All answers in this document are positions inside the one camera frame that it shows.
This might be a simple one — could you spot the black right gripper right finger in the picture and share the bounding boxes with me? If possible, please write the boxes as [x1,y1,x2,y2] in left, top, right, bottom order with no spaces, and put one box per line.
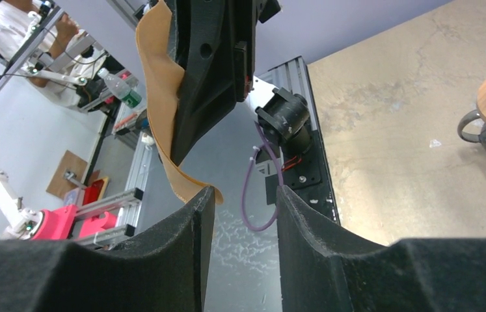
[277,186,486,311]

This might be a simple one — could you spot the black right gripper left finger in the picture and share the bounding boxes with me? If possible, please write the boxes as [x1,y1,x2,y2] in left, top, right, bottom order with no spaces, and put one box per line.
[0,186,215,311]

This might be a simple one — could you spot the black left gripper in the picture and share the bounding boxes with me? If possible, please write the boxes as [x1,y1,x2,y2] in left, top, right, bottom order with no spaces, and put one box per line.
[167,0,282,165]

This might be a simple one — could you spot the brown paper coffee filter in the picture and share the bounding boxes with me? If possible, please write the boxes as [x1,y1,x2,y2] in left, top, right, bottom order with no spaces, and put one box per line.
[135,1,207,203]

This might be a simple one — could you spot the pink teleoperation arm base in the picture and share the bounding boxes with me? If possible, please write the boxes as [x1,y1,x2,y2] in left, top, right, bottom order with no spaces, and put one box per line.
[31,205,118,240]

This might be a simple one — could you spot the clear plastic water bottle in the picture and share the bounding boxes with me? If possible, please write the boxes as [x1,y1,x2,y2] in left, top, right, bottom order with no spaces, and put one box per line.
[97,68,142,108]

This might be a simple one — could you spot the person in white shirt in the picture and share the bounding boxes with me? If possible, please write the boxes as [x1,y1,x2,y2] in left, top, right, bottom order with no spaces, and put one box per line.
[0,0,97,109]

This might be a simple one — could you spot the aluminium frame rail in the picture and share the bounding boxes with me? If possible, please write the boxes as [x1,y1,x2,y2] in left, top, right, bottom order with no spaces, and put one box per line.
[74,57,312,248]

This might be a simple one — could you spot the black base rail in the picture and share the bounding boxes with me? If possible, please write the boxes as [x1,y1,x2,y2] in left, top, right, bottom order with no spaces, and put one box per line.
[265,123,340,224]

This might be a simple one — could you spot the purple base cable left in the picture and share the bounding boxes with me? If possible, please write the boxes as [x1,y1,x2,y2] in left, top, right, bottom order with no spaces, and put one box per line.
[241,122,286,233]

